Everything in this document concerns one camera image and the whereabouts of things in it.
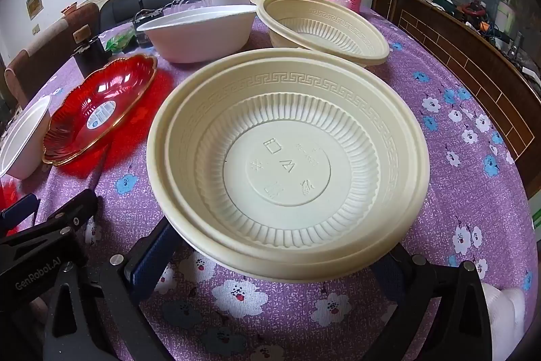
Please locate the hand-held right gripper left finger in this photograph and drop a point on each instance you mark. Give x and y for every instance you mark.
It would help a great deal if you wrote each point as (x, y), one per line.
(150, 259)

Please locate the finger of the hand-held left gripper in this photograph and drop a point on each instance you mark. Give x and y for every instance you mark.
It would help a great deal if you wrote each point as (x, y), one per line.
(17, 211)
(72, 217)

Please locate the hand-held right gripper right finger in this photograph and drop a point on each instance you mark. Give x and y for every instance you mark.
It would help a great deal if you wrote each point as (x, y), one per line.
(391, 280)

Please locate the white foam bowl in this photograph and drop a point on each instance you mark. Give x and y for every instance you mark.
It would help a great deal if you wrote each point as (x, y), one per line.
(198, 35)
(21, 141)

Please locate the white rounded object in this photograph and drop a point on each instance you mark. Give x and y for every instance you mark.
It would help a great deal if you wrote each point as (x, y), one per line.
(505, 314)

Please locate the red gold-rimmed plate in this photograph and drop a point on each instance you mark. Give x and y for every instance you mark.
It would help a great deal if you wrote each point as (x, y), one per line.
(105, 98)

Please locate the purple floral tablecloth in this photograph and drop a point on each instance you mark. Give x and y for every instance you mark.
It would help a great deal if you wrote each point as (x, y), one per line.
(448, 158)

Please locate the small dark corked bottle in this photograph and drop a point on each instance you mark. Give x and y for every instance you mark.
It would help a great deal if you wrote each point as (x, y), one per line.
(91, 52)

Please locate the brown armchair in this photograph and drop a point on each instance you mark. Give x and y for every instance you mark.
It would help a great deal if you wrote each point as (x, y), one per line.
(46, 44)

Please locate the green packet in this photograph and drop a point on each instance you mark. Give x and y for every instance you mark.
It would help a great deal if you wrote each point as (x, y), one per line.
(120, 43)

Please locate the wooden cabinet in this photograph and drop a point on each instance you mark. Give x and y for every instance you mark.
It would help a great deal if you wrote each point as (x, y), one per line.
(465, 60)

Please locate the clear plastic containers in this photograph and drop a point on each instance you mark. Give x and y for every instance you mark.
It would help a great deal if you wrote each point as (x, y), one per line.
(190, 0)

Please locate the clear bag of snacks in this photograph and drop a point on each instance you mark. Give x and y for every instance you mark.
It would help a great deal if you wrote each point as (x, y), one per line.
(340, 3)

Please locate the clutter of small cabinet items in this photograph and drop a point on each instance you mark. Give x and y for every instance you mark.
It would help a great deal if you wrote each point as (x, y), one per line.
(477, 12)

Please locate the pale green bottle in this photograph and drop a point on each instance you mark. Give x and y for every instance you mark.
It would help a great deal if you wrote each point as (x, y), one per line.
(505, 14)

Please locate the wall socket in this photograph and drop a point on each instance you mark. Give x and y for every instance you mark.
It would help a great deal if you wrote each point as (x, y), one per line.
(36, 29)

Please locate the yellow wall sign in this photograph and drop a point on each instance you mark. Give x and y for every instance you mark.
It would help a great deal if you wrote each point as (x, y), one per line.
(34, 5)

